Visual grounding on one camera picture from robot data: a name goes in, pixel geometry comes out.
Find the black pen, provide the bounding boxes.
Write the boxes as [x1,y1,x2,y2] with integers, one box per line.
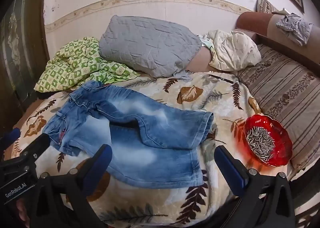
[209,74,234,84]

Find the striped sofa cushion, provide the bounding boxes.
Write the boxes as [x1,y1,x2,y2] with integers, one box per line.
[236,43,320,171]

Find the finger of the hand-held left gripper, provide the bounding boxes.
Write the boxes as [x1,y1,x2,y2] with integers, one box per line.
[0,128,22,152]
[19,134,52,163]

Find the patterned throw cushion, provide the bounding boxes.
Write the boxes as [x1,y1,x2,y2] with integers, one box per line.
[256,0,278,14]

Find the leaf printed blanket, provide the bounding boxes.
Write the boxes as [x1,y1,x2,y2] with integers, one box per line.
[10,71,265,225]

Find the blue denim pants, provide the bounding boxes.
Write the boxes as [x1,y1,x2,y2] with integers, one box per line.
[42,81,214,190]

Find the person's left hand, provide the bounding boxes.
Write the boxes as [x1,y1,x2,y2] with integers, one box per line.
[14,198,32,226]

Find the beige pillow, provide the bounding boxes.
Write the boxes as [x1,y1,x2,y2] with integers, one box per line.
[185,47,218,72]

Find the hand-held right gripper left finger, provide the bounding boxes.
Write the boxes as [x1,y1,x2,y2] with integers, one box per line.
[34,144,113,228]

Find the pile of sunflower seeds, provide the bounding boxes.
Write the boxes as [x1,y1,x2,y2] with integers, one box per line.
[246,126,275,162]

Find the grey crumpled cloth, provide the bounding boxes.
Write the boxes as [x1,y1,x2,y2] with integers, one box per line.
[276,13,314,46]

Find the grey quilted pillow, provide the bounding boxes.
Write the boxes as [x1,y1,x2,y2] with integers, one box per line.
[99,15,202,78]

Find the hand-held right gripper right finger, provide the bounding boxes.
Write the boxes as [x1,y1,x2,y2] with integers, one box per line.
[214,145,295,228]

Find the green patterned blanket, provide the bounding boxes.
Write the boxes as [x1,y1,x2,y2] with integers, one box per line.
[34,36,141,92]

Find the cream printed cloth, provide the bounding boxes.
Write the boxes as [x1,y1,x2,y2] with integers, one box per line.
[207,30,262,71]

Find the red glass bowl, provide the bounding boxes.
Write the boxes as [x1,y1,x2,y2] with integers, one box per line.
[243,115,293,167]

